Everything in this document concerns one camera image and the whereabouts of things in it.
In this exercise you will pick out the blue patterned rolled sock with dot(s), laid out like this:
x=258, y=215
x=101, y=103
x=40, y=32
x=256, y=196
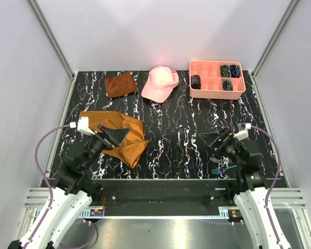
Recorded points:
x=235, y=71

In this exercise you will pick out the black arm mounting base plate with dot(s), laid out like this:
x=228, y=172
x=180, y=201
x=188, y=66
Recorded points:
x=162, y=197

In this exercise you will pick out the iridescent rainbow fork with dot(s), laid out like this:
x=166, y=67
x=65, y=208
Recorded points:
x=222, y=170

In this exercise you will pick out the green patterned rolled sock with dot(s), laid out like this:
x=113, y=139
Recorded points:
x=224, y=71

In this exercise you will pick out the brown folded cloth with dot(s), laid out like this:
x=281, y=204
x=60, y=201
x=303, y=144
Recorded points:
x=120, y=85

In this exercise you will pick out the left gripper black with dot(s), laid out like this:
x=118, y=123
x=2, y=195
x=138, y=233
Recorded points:
x=116, y=135

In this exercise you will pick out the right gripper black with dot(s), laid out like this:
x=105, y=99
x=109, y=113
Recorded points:
x=211, y=138

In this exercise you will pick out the silver fork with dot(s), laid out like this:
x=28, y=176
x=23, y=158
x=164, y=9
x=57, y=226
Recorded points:
x=220, y=161

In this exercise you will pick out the pink baseball cap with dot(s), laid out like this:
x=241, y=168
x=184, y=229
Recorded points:
x=160, y=83

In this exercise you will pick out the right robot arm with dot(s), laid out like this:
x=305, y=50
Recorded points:
x=249, y=192

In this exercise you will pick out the teal patterned rolled sock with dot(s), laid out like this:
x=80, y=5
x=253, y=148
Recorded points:
x=227, y=85

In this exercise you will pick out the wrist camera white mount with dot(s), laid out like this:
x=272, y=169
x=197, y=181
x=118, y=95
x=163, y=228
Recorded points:
x=243, y=131
x=82, y=126

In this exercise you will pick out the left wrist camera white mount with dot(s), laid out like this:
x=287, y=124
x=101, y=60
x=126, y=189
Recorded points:
x=82, y=126

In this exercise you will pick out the pink divided organizer tray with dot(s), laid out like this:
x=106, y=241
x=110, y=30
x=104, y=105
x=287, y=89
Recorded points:
x=211, y=81

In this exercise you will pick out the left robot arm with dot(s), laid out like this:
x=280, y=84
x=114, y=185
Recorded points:
x=72, y=190

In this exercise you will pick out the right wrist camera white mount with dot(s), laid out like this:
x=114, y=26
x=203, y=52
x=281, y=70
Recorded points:
x=243, y=131

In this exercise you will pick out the orange cloth napkin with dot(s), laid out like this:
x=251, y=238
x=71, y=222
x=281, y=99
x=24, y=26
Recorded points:
x=130, y=151

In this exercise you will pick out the dark rolled sock left compartment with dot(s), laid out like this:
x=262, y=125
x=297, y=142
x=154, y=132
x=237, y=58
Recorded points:
x=195, y=82

